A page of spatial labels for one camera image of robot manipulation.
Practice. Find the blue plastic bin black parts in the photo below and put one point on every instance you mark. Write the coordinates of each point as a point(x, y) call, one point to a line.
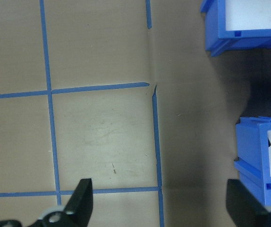
point(251, 151)

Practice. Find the blue plastic bin with buttons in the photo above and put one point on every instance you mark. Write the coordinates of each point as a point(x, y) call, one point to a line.
point(214, 28)

